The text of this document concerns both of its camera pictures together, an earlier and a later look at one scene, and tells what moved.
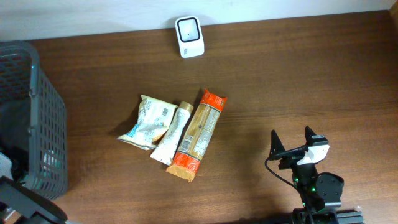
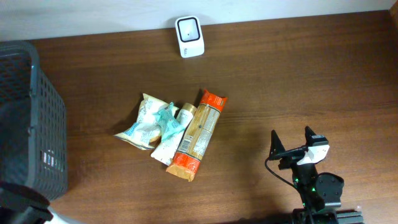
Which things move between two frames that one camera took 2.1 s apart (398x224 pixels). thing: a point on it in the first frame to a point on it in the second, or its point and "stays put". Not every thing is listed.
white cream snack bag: (155, 117) stays put
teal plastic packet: (51, 163) to (168, 124)
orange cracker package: (204, 119) stays put
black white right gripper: (292, 158) stays put
